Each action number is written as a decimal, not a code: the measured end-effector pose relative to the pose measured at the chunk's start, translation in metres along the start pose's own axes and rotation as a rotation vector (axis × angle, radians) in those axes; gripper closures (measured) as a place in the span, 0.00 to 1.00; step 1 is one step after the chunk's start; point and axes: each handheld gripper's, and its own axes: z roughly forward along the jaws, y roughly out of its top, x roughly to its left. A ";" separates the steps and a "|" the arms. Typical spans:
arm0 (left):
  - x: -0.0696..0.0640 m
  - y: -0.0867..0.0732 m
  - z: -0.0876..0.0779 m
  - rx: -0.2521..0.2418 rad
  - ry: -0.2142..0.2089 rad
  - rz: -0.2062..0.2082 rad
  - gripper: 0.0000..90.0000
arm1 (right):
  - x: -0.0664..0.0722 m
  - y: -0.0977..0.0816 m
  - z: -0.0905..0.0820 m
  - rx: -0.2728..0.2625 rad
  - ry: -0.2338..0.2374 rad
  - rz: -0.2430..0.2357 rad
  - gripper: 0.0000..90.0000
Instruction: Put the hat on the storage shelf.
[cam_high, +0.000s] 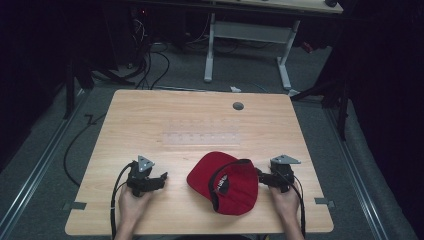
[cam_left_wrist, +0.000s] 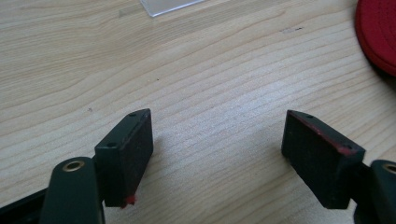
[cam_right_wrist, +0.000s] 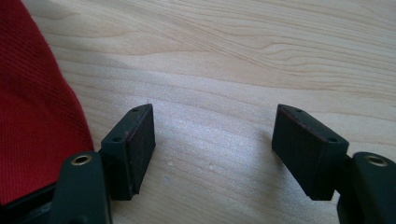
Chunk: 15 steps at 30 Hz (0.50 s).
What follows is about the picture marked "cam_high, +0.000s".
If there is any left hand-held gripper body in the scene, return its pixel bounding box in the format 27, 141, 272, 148
126, 154, 162, 198

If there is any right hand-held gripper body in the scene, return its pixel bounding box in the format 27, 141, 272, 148
265, 154, 302, 194

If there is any red baseball cap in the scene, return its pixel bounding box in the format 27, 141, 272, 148
186, 151, 260, 216

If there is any person's left hand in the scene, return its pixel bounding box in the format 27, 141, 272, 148
117, 183, 154, 232

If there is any person's right hand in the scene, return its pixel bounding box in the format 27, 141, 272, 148
268, 184, 301, 224

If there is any grey tape piece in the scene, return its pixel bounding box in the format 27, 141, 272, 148
62, 201, 88, 211
314, 197, 336, 209

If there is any clear plastic ruler strip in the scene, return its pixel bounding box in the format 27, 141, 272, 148
161, 131, 242, 146

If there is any black stand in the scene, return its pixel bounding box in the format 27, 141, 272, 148
62, 58, 96, 120
289, 78, 351, 142

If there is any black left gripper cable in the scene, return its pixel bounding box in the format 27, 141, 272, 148
109, 161, 135, 240

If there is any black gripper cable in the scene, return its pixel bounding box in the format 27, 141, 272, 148
109, 161, 135, 240
281, 171, 307, 238

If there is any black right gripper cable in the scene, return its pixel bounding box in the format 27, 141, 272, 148
281, 171, 307, 238

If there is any metal floor rail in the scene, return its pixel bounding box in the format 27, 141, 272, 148
324, 106, 389, 240
0, 89, 92, 234

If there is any black floor cable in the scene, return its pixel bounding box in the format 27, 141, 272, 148
62, 112, 108, 188

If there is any tangle of black cables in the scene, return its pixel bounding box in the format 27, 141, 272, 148
128, 13, 172, 91

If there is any white metal frame desk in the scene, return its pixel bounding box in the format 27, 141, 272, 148
203, 0, 344, 92

